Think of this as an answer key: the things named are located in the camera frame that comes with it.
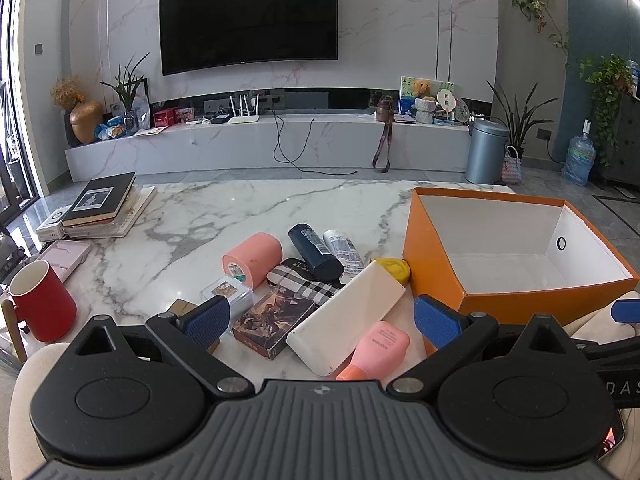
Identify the brown cardboard box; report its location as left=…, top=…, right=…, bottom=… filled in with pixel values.
left=167, top=298, right=220, bottom=354

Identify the clear acrylic cube box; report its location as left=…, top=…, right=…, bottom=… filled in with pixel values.
left=200, top=275, right=254, bottom=332

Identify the illustrated card box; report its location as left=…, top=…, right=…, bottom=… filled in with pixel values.
left=232, top=288, right=317, bottom=360

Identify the pink lotion bottle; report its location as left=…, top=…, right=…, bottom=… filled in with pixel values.
left=336, top=321, right=410, bottom=382

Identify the yellow tape measure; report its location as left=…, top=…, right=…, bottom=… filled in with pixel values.
left=374, top=258, right=411, bottom=286

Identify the pink cylinder roll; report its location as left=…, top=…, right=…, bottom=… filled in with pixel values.
left=221, top=232, right=283, bottom=289

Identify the plaid glasses case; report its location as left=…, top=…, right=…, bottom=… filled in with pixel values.
left=266, top=258, right=343, bottom=307

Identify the white rectangular case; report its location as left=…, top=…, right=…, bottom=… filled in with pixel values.
left=286, top=262, right=406, bottom=377

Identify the white labelled tube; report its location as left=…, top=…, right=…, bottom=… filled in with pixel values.
left=323, top=230, right=366, bottom=284

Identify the dark blue bottle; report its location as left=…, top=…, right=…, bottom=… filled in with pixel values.
left=288, top=223, right=344, bottom=282

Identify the orange cardboard box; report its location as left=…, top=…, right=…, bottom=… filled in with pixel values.
left=402, top=188, right=639, bottom=325

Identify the stack of books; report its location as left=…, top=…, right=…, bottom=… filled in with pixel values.
left=34, top=184, right=158, bottom=241

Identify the pink notebook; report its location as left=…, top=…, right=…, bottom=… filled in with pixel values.
left=38, top=240, right=92, bottom=283

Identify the red mug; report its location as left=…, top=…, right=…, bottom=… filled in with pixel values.
left=1, top=260, right=77, bottom=347

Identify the blue water jug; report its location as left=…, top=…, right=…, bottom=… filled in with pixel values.
left=561, top=119, right=596, bottom=186

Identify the black hardcover book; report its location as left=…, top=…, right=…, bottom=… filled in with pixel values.
left=62, top=172, right=136, bottom=228

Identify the striped small bag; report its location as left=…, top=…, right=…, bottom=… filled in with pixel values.
left=501, top=145, right=522, bottom=184

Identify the grey trash can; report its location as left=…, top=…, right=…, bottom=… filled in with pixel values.
left=465, top=119, right=509, bottom=184

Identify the potted plant by trash can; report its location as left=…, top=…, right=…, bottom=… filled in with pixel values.
left=487, top=81, right=558, bottom=157

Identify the red box on console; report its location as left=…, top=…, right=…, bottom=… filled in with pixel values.
left=153, top=107, right=176, bottom=127

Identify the white wifi router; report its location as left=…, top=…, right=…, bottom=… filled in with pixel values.
left=229, top=93, right=259, bottom=125

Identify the hanging ivy plant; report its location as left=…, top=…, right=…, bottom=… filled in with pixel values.
left=578, top=54, right=632, bottom=167

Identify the copper vase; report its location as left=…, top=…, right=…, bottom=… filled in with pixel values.
left=70, top=101, right=103, bottom=144

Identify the teddy bear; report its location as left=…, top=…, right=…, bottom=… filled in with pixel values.
left=411, top=78, right=432, bottom=99

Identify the green potted plant left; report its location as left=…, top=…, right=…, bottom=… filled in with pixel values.
left=100, top=53, right=150, bottom=136

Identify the black television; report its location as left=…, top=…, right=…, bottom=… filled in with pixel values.
left=158, top=0, right=338, bottom=76

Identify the black cable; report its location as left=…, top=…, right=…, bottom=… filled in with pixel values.
left=271, top=109, right=359, bottom=177

